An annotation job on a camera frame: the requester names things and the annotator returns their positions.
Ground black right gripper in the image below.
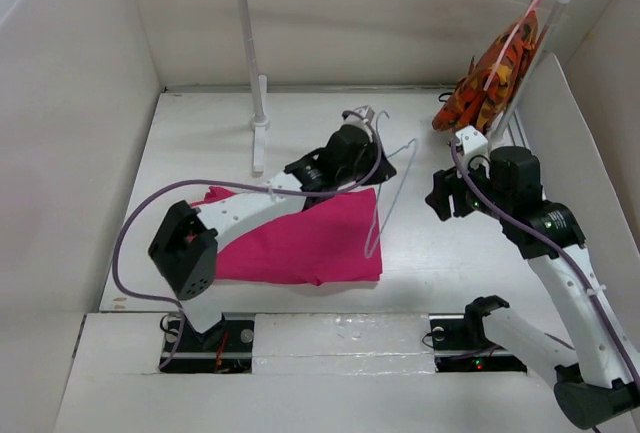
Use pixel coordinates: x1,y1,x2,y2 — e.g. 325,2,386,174
423,150,511,221

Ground light blue wire hanger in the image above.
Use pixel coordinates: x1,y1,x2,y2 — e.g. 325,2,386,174
362,110,419,260

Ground pink trousers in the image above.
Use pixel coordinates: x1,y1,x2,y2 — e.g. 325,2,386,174
216,188,383,286

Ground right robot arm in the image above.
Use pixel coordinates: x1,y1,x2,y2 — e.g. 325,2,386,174
425,141,639,431

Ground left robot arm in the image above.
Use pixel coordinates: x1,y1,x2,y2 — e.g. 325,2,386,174
148,122,396,350

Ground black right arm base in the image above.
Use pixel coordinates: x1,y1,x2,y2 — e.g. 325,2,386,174
422,295,528,373

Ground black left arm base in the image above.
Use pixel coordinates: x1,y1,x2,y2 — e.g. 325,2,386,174
159,314,255,375

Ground pink plastic hanger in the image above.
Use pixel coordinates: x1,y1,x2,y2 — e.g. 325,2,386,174
483,0,541,91

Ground orange camouflage shorts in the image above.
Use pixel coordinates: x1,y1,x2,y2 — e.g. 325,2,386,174
432,11,538,133

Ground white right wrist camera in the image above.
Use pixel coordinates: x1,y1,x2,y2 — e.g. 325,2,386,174
454,126,489,168

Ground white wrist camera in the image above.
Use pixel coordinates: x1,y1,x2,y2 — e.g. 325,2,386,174
454,126,489,168
342,105,375,132

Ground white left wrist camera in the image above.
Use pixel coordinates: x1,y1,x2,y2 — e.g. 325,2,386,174
342,105,375,132

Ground aluminium table edge rail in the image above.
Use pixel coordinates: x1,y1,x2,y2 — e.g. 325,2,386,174
508,111,529,148

